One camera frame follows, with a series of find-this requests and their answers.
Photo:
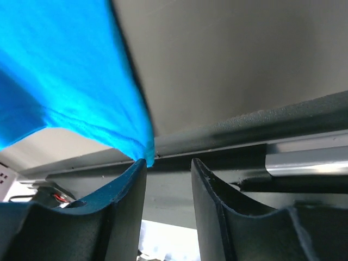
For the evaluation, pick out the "blue t shirt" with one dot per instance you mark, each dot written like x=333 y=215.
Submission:
x=64 y=65

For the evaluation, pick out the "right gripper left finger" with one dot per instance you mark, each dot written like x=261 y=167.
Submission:
x=104 y=225

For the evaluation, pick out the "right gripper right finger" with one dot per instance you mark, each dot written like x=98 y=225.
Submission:
x=233 y=226

